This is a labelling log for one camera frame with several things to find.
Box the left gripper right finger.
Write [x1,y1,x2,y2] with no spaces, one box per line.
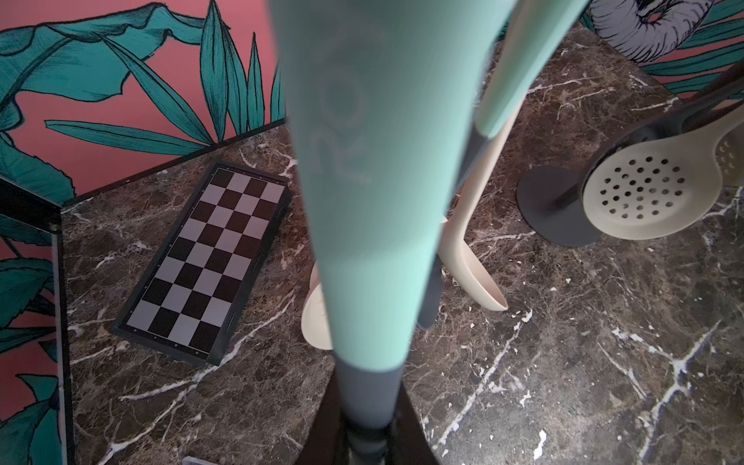
[386,386,439,465]

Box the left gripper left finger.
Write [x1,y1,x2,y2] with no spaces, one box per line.
[294,371,349,465]

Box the black white checkerboard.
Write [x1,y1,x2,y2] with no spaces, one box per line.
[110,162,293,366]

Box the left black frame post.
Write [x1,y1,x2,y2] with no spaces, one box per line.
[1,178,76,464]

